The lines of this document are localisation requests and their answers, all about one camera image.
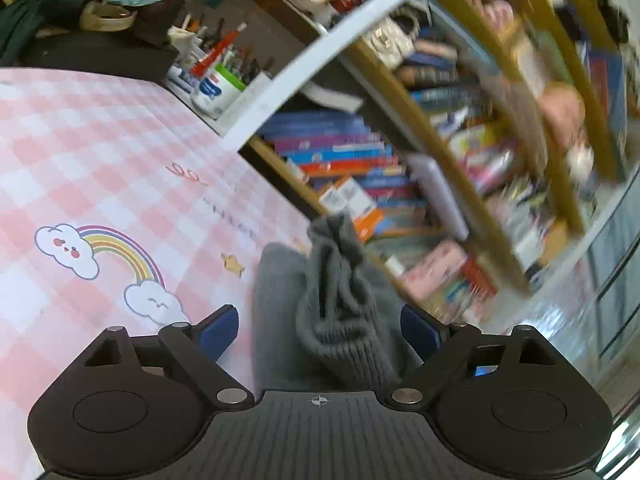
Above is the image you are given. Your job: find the grey sweatshirt garment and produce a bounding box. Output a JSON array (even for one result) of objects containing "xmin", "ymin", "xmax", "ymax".
[{"xmin": 252, "ymin": 214, "xmax": 422, "ymax": 391}]

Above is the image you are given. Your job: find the pink checked cartoon desk mat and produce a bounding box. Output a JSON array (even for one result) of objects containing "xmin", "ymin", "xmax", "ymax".
[{"xmin": 1, "ymin": 68, "xmax": 308, "ymax": 479}]

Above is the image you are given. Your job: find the orange and blue boxed book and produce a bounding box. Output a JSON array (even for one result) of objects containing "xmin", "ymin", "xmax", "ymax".
[{"xmin": 319, "ymin": 177, "xmax": 384, "ymax": 242}]

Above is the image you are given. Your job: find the row of colourful upright books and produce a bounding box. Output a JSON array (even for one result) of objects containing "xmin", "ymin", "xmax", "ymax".
[{"xmin": 258, "ymin": 110, "xmax": 435, "ymax": 240}]

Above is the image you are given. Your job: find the wooden and white bookshelf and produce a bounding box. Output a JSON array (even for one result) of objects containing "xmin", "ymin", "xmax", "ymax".
[{"xmin": 219, "ymin": 0, "xmax": 640, "ymax": 311}]

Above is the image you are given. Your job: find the white pen holder with pens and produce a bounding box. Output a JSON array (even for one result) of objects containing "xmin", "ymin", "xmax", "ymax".
[{"xmin": 165, "ymin": 15, "xmax": 274, "ymax": 120}]

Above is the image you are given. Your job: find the white quilted small handbag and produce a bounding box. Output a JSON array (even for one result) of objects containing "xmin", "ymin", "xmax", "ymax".
[{"xmin": 361, "ymin": 6, "xmax": 420, "ymax": 70}]

